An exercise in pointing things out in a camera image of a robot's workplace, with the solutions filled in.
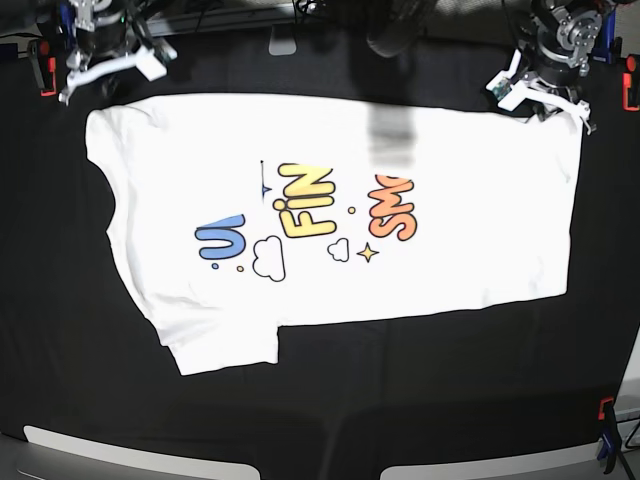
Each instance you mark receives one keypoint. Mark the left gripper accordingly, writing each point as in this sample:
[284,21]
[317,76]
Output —
[553,88]

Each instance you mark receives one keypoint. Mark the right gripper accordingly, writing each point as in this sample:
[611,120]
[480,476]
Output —
[108,49]

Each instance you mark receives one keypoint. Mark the white printed t-shirt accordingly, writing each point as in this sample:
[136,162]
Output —
[239,214]

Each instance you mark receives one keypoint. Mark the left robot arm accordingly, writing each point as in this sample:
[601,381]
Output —
[556,39]

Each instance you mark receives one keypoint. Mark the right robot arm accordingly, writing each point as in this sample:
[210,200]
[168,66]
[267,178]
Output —
[105,12]

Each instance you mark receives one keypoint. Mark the orange clamp top left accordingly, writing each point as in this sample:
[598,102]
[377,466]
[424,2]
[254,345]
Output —
[43,62]

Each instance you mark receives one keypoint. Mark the blue clamp top left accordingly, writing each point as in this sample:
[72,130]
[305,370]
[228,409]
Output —
[64,17]

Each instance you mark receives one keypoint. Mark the blue clamp top right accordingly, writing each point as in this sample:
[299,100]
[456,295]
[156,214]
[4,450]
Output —
[608,45]

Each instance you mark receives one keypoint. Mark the orange clamp top right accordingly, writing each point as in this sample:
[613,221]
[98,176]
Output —
[630,85]

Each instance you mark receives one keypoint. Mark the orange blue clamp bottom right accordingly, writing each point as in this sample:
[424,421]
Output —
[610,440]

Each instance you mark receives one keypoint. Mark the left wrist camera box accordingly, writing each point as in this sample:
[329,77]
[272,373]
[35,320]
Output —
[500,86]

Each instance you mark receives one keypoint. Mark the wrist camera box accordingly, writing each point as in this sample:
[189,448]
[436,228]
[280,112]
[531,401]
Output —
[500,86]
[153,63]

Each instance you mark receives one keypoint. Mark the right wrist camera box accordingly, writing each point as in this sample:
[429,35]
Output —
[153,63]

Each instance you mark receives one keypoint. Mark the dark overhead camera mount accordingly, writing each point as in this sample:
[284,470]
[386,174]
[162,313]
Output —
[394,25]

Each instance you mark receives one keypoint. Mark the silver camera stand base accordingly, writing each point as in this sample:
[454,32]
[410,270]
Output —
[282,41]

